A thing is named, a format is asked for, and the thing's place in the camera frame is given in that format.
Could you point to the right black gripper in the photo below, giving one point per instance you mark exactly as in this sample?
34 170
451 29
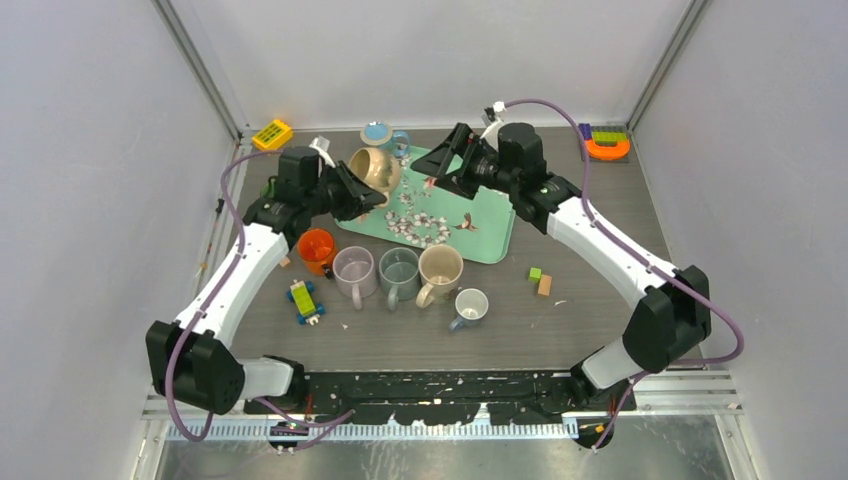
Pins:
439 160

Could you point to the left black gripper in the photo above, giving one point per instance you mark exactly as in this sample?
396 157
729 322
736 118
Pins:
362 200

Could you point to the beige teapot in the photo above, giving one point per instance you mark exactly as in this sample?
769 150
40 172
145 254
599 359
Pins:
378 169

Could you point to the orange mug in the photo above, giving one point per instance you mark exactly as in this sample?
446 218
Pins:
317 249

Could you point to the lilac mug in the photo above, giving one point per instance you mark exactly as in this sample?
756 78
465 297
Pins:
355 272

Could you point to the tall floral mug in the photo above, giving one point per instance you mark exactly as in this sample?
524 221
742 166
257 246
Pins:
440 268

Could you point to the grey mug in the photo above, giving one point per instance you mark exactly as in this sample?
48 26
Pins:
399 275

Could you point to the small blue-grey cup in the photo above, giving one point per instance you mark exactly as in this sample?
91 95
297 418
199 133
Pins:
471 306

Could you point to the cream floral mug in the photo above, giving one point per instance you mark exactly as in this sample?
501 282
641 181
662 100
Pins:
269 189

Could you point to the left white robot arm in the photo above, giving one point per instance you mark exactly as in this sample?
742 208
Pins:
190 358

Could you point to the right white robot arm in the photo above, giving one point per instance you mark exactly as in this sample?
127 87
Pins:
669 316

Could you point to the blue mug behind tray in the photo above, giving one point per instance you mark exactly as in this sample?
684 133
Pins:
381 135

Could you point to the green floral tray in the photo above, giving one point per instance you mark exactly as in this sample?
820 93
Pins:
421 215

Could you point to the yellow toy block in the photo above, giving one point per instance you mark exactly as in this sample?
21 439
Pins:
273 137

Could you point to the toy brick car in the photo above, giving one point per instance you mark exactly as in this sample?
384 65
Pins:
309 311

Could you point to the green cube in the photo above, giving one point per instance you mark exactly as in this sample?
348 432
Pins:
534 274

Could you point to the wooden block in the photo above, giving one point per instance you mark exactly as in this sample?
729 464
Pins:
544 285

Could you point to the orange and green toy stack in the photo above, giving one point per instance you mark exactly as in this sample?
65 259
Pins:
605 143

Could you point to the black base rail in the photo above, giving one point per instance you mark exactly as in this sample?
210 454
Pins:
509 397

